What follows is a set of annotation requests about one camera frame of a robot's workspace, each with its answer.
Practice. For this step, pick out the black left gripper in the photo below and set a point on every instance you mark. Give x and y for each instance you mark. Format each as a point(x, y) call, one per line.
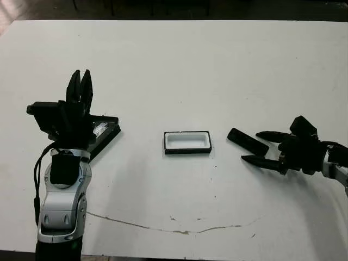
point(73, 125)

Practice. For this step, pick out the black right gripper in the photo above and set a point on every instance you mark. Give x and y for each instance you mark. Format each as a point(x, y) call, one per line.
point(301, 155)

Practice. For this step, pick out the black camera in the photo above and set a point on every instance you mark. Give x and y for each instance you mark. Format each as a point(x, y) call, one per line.
point(244, 141)

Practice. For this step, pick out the black box lid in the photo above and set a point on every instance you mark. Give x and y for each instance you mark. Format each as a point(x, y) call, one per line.
point(107, 134)

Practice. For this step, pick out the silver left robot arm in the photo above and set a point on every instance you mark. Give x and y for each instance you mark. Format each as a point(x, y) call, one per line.
point(62, 201)

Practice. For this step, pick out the black box with white insert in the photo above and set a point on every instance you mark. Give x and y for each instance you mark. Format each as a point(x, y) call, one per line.
point(187, 151)

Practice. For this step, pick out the dark furniture leg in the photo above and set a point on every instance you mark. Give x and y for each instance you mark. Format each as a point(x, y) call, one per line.
point(112, 6)
point(76, 5)

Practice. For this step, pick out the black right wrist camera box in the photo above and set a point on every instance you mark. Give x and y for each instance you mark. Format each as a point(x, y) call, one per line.
point(303, 126)

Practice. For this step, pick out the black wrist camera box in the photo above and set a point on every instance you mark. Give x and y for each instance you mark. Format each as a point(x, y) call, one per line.
point(44, 112)
point(303, 126)

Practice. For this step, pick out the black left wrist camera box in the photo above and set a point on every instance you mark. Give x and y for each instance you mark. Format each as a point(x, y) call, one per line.
point(44, 112)

